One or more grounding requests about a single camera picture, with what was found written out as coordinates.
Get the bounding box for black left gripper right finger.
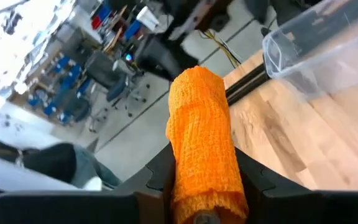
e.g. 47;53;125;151
234;147;358;224

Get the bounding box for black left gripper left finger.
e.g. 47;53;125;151
0;142;177;224

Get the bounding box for orange cloth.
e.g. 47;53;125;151
165;65;250;224

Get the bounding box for person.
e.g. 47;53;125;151
0;138;124;191

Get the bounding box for grey mesh office chair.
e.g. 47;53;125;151
84;49;150;105
57;93;111;134

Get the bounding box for blue storage bin shelf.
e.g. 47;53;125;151
26;54;93;124

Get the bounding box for clear plastic storage bin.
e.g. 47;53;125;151
262;0;358;102

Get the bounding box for black table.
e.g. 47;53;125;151
135;0;239;82

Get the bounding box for white trash bin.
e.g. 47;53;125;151
135;5;160;32

